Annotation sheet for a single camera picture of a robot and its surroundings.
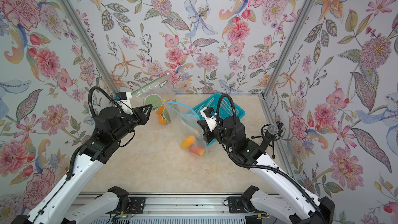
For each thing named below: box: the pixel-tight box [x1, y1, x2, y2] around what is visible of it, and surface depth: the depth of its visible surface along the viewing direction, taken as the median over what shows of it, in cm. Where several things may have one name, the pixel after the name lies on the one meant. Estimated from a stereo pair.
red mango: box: [188, 145, 205, 157], surface depth 86 cm
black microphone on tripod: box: [250, 120, 284, 160], surface depth 80 cm
